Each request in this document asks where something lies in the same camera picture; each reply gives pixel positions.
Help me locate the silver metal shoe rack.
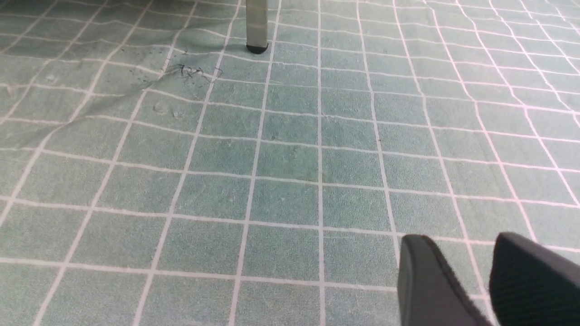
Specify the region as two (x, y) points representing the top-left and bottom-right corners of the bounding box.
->
(245, 0), (269, 54)

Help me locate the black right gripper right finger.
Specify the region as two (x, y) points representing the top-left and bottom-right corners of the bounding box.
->
(489, 232), (580, 326)

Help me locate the green checkered floor cloth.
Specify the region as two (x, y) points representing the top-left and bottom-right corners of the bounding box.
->
(0, 0), (579, 326)

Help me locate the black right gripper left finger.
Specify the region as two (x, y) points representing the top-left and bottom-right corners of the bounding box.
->
(397, 235), (491, 326)

